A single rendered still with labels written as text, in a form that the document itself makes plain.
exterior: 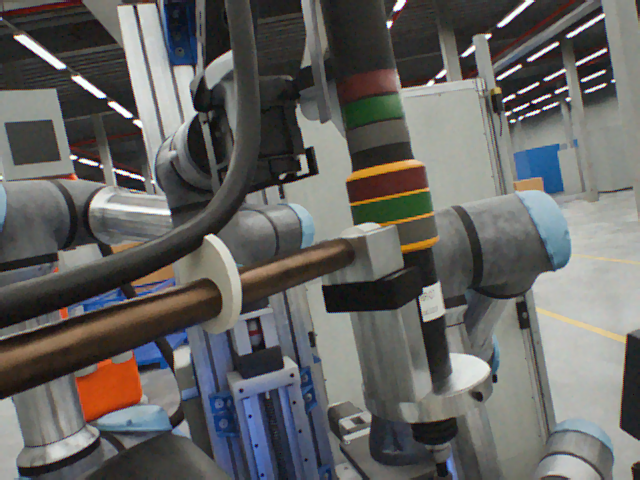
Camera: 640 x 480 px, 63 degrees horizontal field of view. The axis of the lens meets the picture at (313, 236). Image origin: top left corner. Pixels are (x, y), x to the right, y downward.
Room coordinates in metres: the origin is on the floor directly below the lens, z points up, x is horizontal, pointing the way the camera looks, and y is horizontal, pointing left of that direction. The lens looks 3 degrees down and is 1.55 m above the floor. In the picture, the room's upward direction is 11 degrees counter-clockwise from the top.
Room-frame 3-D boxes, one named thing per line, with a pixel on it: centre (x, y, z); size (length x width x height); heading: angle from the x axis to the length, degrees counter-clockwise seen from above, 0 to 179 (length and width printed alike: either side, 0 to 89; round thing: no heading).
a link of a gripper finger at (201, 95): (0.38, 0.04, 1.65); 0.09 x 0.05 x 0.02; 6
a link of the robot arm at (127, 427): (0.89, 0.38, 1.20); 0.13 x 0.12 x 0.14; 149
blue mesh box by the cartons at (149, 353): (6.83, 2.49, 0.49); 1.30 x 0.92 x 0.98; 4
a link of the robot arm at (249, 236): (0.60, 0.11, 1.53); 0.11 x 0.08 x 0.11; 149
